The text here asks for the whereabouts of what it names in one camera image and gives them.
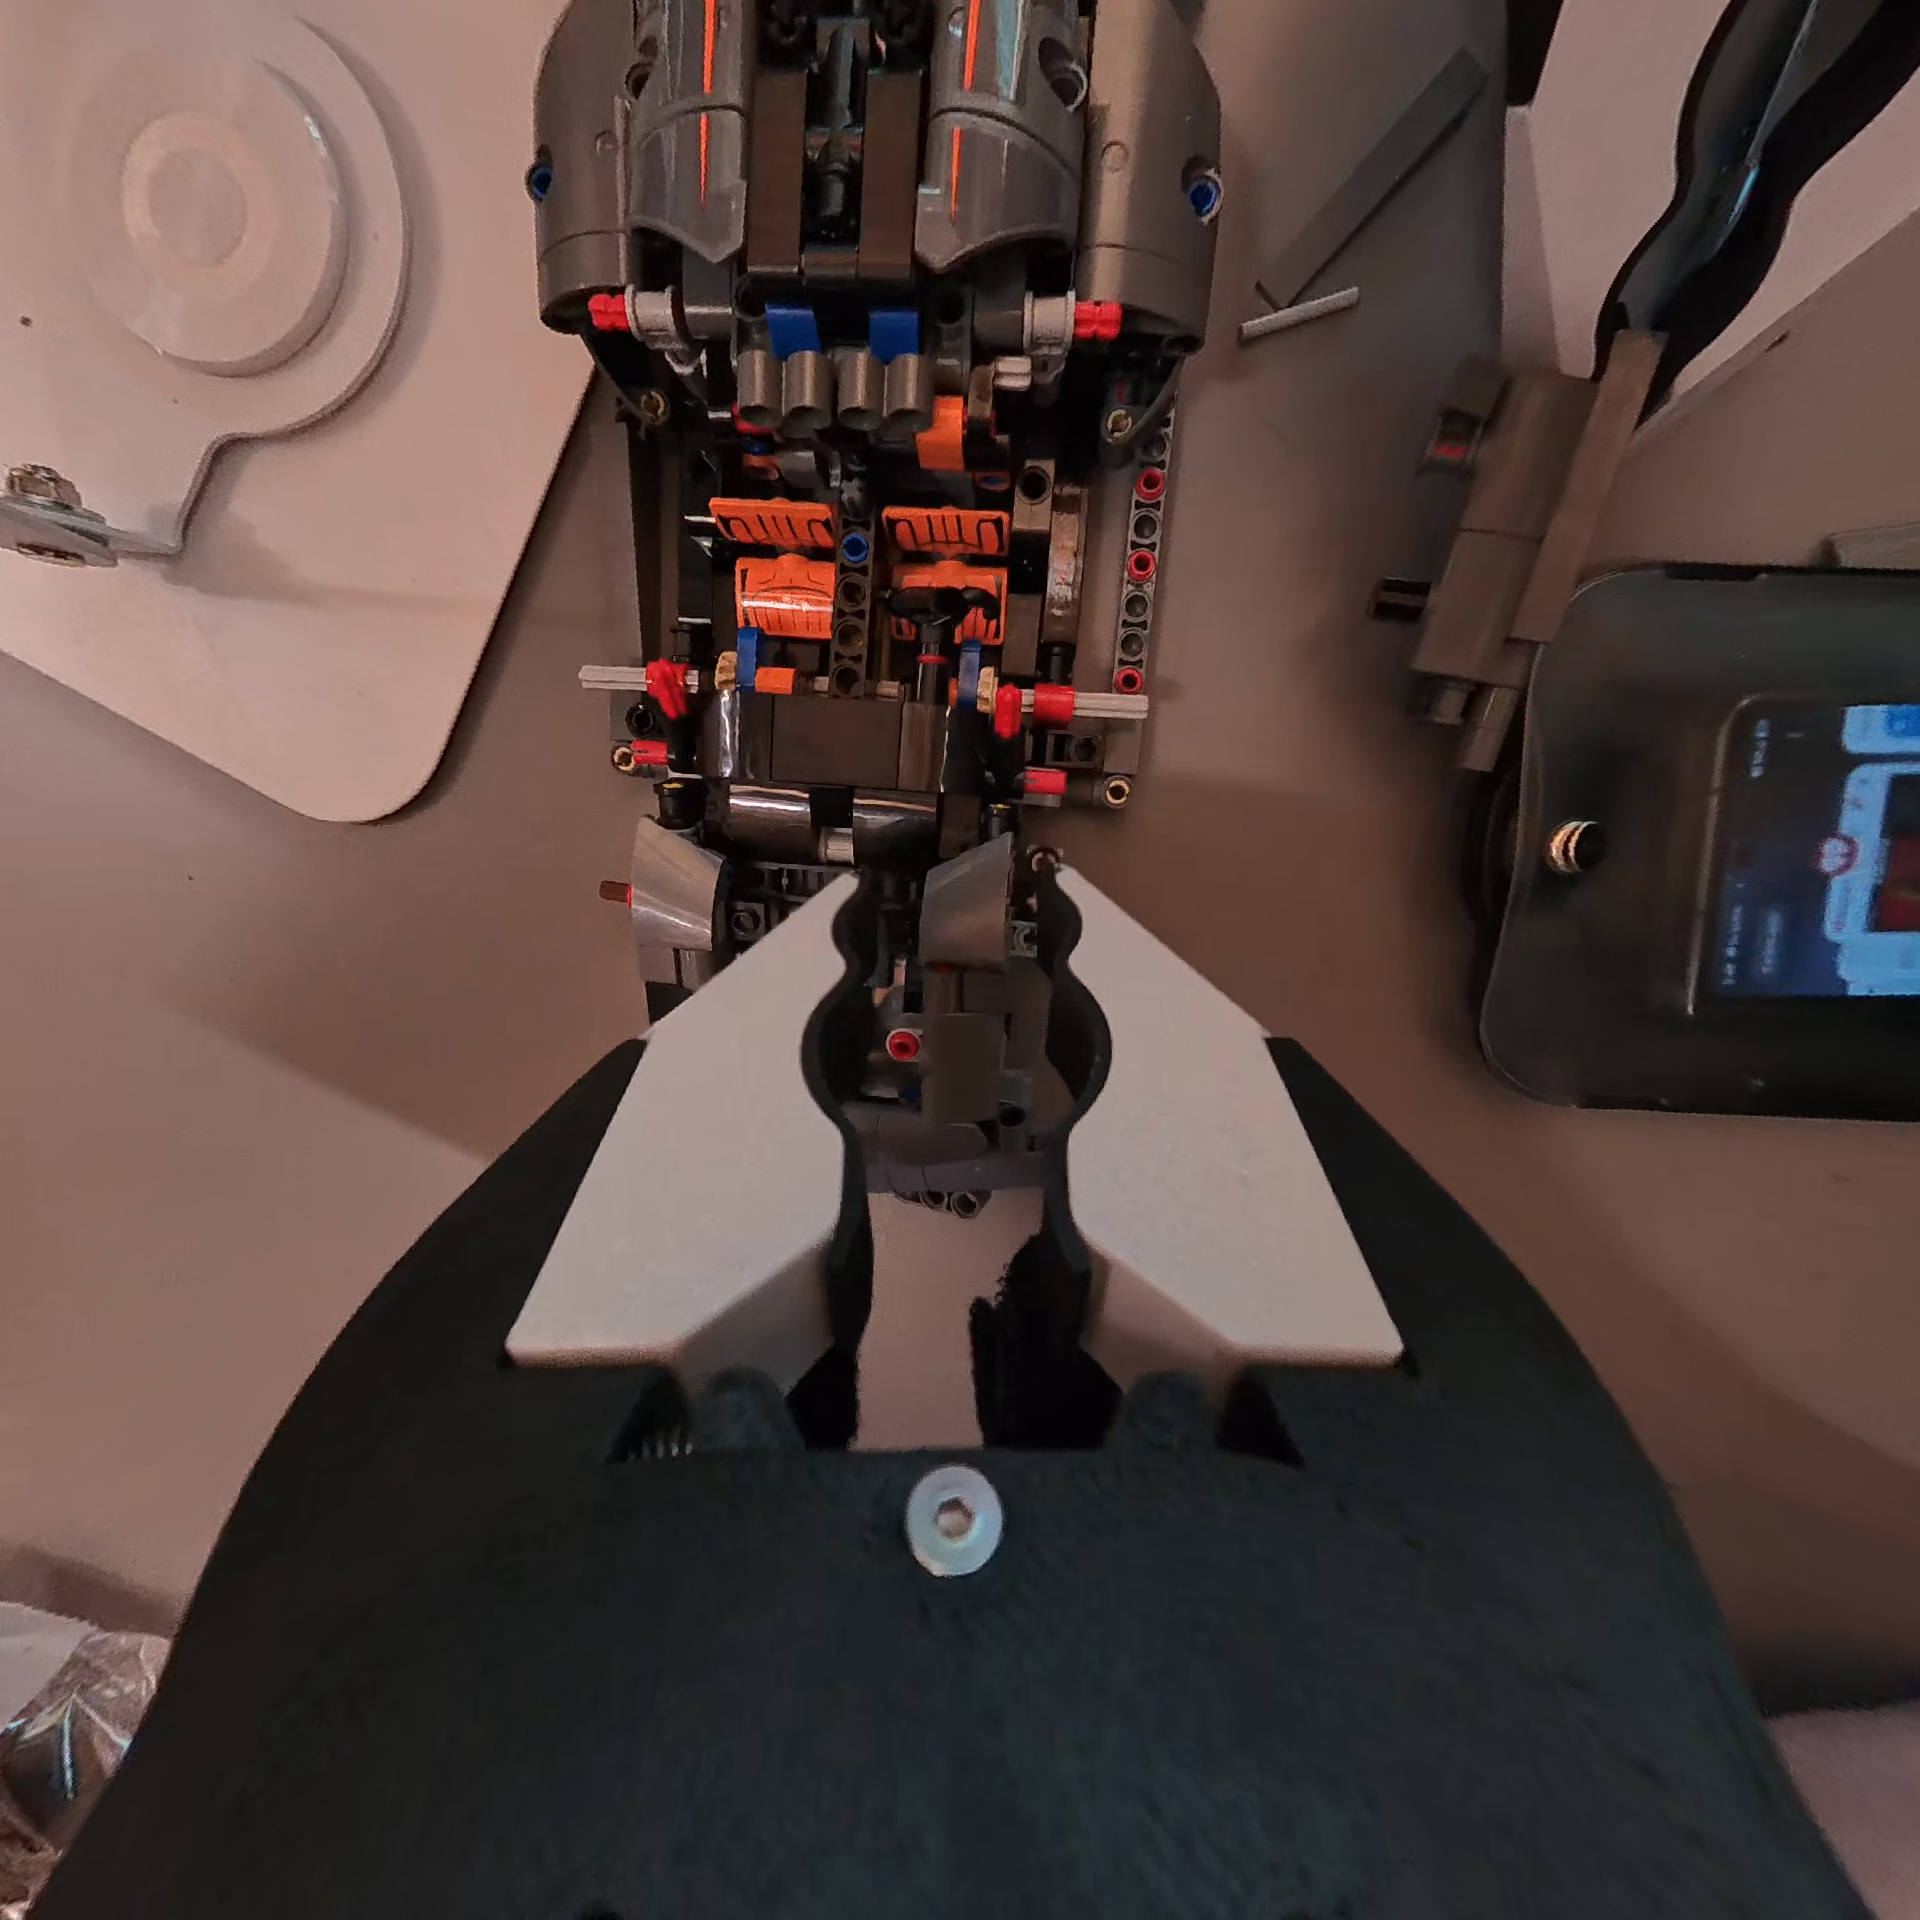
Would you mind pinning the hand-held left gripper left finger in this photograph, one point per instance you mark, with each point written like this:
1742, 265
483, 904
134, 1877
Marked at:
674, 1200

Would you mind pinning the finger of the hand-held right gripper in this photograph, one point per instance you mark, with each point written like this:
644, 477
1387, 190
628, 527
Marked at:
1799, 241
1590, 196

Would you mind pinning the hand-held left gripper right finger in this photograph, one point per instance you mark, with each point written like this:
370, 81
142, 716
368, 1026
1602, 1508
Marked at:
1231, 1200

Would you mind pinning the grey lego side panel assembly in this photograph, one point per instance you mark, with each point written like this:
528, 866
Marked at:
1500, 494

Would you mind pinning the lego car model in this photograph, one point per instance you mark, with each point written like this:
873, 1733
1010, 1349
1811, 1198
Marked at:
809, 751

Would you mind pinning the long grey lego wedge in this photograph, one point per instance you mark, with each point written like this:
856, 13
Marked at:
1380, 182

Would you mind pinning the light grey lego axle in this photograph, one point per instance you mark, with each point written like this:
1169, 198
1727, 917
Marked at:
1299, 311

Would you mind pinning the light grey flat lego piece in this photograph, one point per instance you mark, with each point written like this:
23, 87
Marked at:
1874, 548

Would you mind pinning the smartphone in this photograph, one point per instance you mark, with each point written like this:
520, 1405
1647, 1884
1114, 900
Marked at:
1844, 855

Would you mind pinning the clear plastic bag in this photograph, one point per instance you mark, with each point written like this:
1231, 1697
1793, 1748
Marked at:
76, 1770

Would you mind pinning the clear round disc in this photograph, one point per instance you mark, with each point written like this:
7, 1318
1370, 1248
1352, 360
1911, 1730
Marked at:
225, 212

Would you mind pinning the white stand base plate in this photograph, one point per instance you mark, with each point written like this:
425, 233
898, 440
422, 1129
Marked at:
375, 600

